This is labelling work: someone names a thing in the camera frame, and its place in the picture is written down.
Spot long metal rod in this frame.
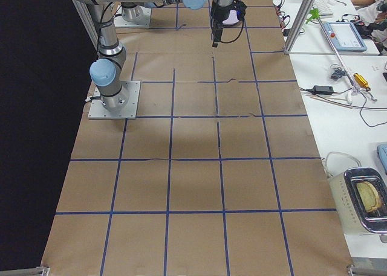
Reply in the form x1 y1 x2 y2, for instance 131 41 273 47
317 18 360 94

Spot toast slice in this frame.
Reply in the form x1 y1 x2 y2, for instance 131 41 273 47
356 181 382 213

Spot lilac round plate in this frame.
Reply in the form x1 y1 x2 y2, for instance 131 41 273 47
223 10 241 28

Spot yellow cylindrical tool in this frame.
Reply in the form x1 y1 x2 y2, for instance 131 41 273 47
353 73 371 91

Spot blue teach pendant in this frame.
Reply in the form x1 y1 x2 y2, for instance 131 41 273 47
322 22 367 52

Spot person in white shirt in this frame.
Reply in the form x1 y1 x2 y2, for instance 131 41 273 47
350 0 386 24

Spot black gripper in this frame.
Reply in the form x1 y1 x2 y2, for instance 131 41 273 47
210 4 232 48

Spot black power adapter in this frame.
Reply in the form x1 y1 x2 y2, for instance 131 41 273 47
312 85 334 95

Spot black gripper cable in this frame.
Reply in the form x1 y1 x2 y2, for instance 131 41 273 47
219 0 247 43

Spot aluminium frame post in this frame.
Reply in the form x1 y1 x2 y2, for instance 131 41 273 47
284 0 315 54

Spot cream toaster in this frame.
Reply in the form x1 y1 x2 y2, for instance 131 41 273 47
328 167 386 236

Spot green plastic clamp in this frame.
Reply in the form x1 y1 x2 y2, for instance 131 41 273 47
305 8 320 24

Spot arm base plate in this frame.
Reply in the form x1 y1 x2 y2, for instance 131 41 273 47
88 81 141 120
114 5 152 28

